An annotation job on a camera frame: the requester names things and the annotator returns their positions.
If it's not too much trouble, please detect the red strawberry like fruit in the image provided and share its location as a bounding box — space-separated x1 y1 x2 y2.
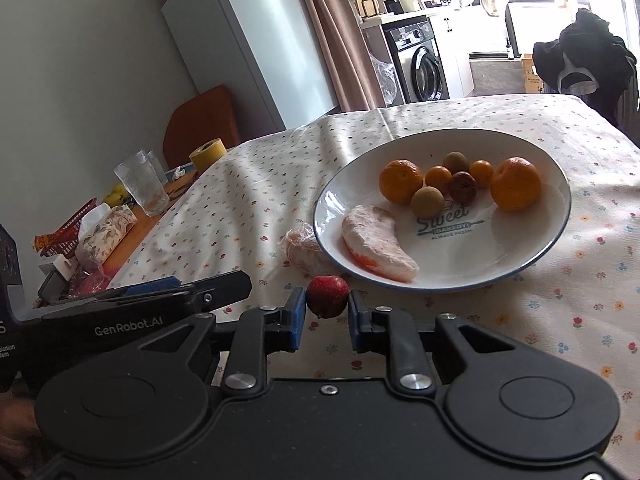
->
306 275 350 318

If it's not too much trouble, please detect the pomelo piece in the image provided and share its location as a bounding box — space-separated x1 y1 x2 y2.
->
283 222 340 278

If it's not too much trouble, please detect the peeled pomelo wedge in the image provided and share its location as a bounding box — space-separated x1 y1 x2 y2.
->
341 205 420 283

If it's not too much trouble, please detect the brown longan fruit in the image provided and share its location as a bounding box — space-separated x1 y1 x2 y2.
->
410 186 445 219

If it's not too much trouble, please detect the small orange kumquat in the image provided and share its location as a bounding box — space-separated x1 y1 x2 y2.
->
424 166 452 195

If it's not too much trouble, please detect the large orange mandarin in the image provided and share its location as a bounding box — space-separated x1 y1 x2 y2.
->
489 157 542 212

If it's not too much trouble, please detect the dark red small fruit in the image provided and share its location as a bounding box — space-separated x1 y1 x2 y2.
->
447 171 478 204

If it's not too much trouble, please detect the person left hand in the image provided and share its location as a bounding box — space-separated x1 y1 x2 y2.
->
0 396 41 466

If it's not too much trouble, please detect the floral white tablecloth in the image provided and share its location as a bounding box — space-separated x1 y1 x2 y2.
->
113 94 639 478

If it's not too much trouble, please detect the red plastic basket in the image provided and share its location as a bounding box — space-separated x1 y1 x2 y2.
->
32 197 96 259

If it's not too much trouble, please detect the white bowl blue rim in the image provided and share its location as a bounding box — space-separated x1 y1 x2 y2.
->
312 128 572 292

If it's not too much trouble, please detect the floral tissue pack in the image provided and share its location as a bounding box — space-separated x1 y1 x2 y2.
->
75 204 137 270

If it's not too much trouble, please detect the yellow tape roll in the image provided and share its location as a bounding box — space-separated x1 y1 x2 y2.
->
190 139 227 174

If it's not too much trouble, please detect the yellow green fruit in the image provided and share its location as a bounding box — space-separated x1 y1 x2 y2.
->
103 183 130 208

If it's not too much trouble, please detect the clear drinking glass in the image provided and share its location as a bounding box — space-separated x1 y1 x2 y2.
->
114 150 169 217

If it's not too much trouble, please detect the orange chair back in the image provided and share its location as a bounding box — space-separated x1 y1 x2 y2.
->
163 86 241 168

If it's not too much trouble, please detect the pink brown curtain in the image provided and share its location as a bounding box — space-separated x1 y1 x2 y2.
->
304 0 385 112

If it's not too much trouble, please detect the white refrigerator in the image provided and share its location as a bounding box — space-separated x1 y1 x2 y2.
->
162 0 340 140

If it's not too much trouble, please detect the silver washing machine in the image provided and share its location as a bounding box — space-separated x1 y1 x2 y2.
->
383 15 449 103

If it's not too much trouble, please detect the cardboard box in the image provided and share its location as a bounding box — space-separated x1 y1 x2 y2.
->
521 53 544 93

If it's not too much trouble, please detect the black clothes pile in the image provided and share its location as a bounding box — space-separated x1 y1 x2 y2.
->
533 8 637 127

